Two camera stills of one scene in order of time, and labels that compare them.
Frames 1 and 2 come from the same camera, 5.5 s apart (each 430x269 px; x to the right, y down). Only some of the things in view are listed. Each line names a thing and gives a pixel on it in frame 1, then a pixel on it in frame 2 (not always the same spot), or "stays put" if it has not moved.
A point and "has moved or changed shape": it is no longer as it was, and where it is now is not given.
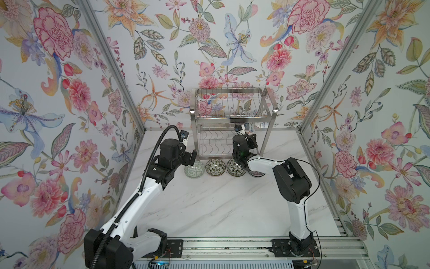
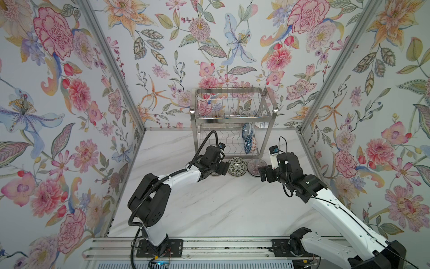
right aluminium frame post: [370, 9] stays put
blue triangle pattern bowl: [234, 168] has moved or changed shape
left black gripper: [187, 159] → [223, 166]
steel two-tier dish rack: [217, 110] stays put
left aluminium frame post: [93, 20] stays put
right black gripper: [252, 141] → [268, 170]
